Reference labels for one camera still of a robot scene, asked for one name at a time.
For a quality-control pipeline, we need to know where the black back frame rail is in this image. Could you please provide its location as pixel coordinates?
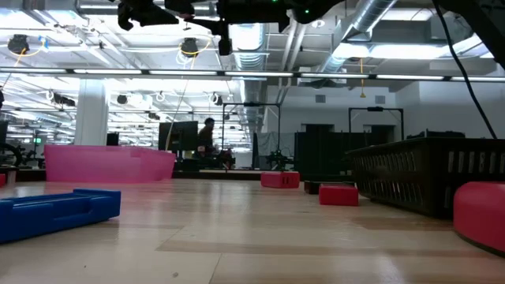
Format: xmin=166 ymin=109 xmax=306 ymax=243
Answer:
xmin=0 ymin=168 xmax=356 ymax=182

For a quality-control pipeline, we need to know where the yellow hanging cord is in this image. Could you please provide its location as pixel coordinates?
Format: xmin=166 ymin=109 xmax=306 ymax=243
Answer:
xmin=358 ymin=58 xmax=366 ymax=99

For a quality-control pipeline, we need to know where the large black monitor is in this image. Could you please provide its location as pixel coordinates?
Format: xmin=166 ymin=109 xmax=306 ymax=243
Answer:
xmin=158 ymin=120 xmax=200 ymax=151

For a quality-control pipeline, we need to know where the black partition wall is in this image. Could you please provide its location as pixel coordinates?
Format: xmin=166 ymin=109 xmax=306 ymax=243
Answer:
xmin=294 ymin=131 xmax=390 ymax=177

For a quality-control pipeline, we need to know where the person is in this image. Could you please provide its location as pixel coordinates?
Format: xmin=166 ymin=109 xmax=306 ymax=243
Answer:
xmin=196 ymin=117 xmax=217 ymax=159

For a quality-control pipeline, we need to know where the red cube charger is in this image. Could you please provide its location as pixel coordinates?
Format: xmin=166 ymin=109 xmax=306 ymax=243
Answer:
xmin=260 ymin=170 xmax=301 ymax=189

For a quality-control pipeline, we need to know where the red desk lamp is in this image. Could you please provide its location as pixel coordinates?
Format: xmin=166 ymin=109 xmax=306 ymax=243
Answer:
xmin=452 ymin=181 xmax=505 ymax=258

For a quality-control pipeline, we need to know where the long ceiling light bar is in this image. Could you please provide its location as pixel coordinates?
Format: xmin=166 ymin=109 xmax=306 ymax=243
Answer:
xmin=0 ymin=66 xmax=505 ymax=83

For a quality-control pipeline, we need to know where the black mesh tray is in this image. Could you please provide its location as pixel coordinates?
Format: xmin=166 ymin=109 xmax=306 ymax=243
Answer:
xmin=346 ymin=136 xmax=505 ymax=220

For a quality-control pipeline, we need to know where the black gantry frame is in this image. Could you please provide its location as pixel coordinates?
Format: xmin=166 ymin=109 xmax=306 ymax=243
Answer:
xmin=221 ymin=102 xmax=282 ymax=170
xmin=348 ymin=106 xmax=405 ymax=143

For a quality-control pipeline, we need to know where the silver spiral duct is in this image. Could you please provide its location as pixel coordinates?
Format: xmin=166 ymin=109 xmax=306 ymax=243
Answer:
xmin=315 ymin=0 xmax=398 ymax=74
xmin=228 ymin=21 xmax=269 ymax=127

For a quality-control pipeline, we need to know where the black ceiling pod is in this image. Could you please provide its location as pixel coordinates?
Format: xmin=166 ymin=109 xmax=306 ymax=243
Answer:
xmin=180 ymin=37 xmax=200 ymax=58
xmin=6 ymin=34 xmax=31 ymax=55

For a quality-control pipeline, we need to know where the blue small display meter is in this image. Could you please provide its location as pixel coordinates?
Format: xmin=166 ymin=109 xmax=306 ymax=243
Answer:
xmin=0 ymin=188 xmax=122 ymax=245

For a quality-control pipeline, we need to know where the white pillar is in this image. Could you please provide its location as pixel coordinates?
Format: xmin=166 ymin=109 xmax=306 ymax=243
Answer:
xmin=73 ymin=78 xmax=110 ymax=147

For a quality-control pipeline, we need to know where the red flat rectangular block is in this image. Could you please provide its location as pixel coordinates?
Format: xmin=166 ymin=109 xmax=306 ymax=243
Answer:
xmin=318 ymin=183 xmax=360 ymax=207

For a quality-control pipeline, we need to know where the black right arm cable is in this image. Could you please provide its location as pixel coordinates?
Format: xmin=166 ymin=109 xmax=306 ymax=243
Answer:
xmin=432 ymin=0 xmax=498 ymax=140

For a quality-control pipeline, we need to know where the pink translucent plastic bin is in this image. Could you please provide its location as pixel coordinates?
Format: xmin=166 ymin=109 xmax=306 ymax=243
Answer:
xmin=43 ymin=144 xmax=178 ymax=185

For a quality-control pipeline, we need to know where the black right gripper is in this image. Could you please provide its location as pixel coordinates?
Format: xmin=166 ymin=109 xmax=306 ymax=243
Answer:
xmin=163 ymin=0 xmax=346 ymax=57

